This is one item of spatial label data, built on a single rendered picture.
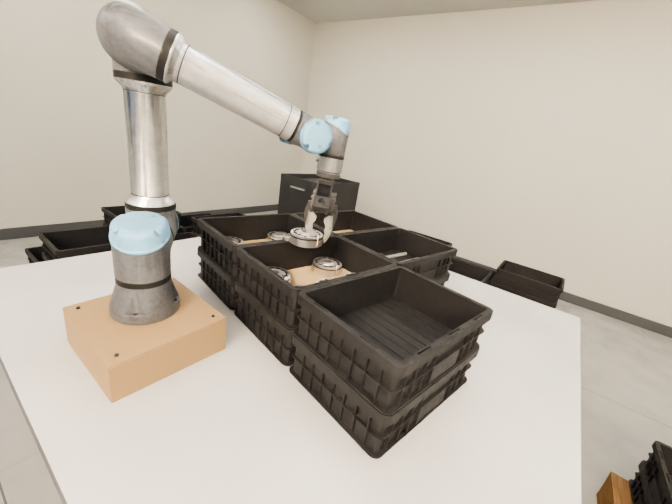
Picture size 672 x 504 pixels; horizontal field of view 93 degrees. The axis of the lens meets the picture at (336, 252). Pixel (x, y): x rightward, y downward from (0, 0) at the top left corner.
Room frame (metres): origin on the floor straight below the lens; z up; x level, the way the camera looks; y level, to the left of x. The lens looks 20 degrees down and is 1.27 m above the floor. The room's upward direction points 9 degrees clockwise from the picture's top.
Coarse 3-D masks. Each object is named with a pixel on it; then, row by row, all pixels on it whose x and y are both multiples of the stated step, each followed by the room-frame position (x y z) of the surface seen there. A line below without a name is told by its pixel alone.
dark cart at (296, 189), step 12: (288, 180) 2.77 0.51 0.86; (300, 180) 2.69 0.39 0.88; (312, 180) 2.98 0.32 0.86; (336, 180) 3.21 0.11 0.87; (348, 180) 3.13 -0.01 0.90; (288, 192) 2.76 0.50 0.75; (300, 192) 2.68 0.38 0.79; (312, 192) 2.61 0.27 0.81; (336, 192) 2.78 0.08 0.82; (348, 192) 2.93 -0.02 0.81; (288, 204) 2.75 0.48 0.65; (300, 204) 2.67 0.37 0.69; (336, 204) 2.80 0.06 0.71; (348, 204) 2.96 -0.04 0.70
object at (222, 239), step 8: (232, 216) 1.15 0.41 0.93; (240, 216) 1.17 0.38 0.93; (248, 216) 1.19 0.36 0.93; (256, 216) 1.21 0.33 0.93; (264, 216) 1.24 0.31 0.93; (296, 216) 1.31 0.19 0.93; (200, 224) 1.03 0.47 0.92; (208, 224) 1.01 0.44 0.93; (208, 232) 0.98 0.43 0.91; (216, 232) 0.94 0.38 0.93; (216, 240) 0.94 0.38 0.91; (224, 240) 0.90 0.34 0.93; (272, 240) 0.96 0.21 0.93; (280, 240) 0.97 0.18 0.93; (232, 248) 0.86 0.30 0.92
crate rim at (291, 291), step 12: (240, 252) 0.82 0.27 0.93; (372, 252) 1.00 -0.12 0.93; (252, 264) 0.78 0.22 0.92; (264, 264) 0.76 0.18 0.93; (396, 264) 0.92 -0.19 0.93; (264, 276) 0.73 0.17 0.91; (276, 276) 0.70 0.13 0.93; (348, 276) 0.77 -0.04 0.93; (288, 288) 0.66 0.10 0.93; (300, 288) 0.66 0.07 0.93
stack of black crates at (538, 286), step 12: (504, 264) 2.30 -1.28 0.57; (516, 264) 2.28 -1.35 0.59; (504, 276) 2.07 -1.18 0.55; (516, 276) 2.02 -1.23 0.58; (528, 276) 2.22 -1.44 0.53; (540, 276) 2.18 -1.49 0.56; (552, 276) 2.15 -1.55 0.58; (504, 288) 2.04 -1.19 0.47; (516, 288) 2.01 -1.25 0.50; (528, 288) 1.97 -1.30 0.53; (540, 288) 1.94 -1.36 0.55; (552, 288) 1.90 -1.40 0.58; (540, 300) 1.92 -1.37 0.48; (552, 300) 1.90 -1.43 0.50
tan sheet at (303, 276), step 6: (288, 270) 0.97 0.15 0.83; (294, 270) 0.98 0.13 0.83; (300, 270) 0.98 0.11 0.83; (306, 270) 0.99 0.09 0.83; (342, 270) 1.04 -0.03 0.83; (294, 276) 0.93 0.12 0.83; (300, 276) 0.94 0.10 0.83; (306, 276) 0.94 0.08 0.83; (312, 276) 0.95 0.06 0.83; (318, 276) 0.96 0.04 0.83; (324, 276) 0.97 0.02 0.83; (336, 276) 0.98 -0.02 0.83; (294, 282) 0.89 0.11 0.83; (300, 282) 0.89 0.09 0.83; (306, 282) 0.90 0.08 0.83; (312, 282) 0.91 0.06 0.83
